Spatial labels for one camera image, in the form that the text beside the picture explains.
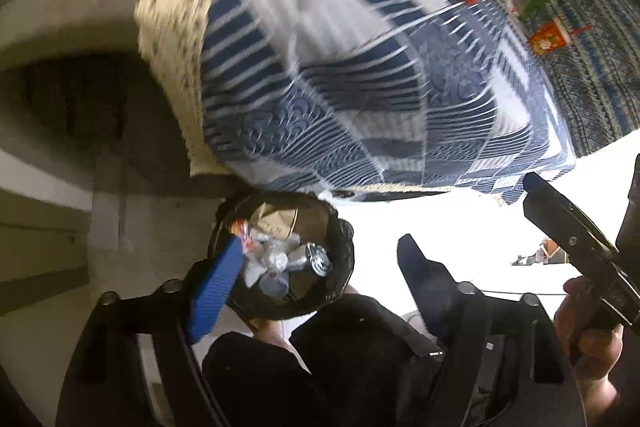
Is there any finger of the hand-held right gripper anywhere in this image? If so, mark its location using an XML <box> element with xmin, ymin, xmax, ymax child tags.
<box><xmin>522</xmin><ymin>172</ymin><xmax>621</xmax><ymax>259</ymax></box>

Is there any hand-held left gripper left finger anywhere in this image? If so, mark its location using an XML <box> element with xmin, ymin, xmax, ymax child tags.
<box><xmin>55</xmin><ymin>237</ymin><xmax>246</xmax><ymax>427</ymax></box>

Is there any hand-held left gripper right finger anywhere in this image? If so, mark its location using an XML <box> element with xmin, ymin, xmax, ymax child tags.
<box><xmin>397</xmin><ymin>234</ymin><xmax>583</xmax><ymax>427</ymax></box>

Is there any black bag lined trash bin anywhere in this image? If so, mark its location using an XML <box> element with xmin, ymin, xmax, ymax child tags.
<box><xmin>207</xmin><ymin>191</ymin><xmax>356</xmax><ymax>322</ymax></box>

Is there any crushed brown paper bowl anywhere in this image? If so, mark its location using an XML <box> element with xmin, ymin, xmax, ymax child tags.
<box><xmin>249</xmin><ymin>202</ymin><xmax>332</xmax><ymax>242</ymax></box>

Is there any silver metal can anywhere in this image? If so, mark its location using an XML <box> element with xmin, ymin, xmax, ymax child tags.
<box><xmin>289</xmin><ymin>243</ymin><xmax>335</xmax><ymax>279</ymax></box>

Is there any person's right forearm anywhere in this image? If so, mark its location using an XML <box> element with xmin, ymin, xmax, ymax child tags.
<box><xmin>575</xmin><ymin>379</ymin><xmax>622</xmax><ymax>427</ymax></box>

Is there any person's right hand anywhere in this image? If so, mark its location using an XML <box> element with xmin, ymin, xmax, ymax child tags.
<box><xmin>554</xmin><ymin>277</ymin><xmax>625</xmax><ymax>389</ymax></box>

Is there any blue patterned bedsheet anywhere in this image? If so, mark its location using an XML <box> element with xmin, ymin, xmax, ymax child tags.
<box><xmin>520</xmin><ymin>0</ymin><xmax>640</xmax><ymax>158</ymax></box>

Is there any orange paper packet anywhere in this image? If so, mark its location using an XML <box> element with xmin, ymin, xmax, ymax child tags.
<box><xmin>529</xmin><ymin>21</ymin><xmax>572</xmax><ymax>56</ymax></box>

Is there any blue patterned tablecloth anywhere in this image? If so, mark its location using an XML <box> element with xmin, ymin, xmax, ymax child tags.
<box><xmin>135</xmin><ymin>0</ymin><xmax>578</xmax><ymax>208</ymax></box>

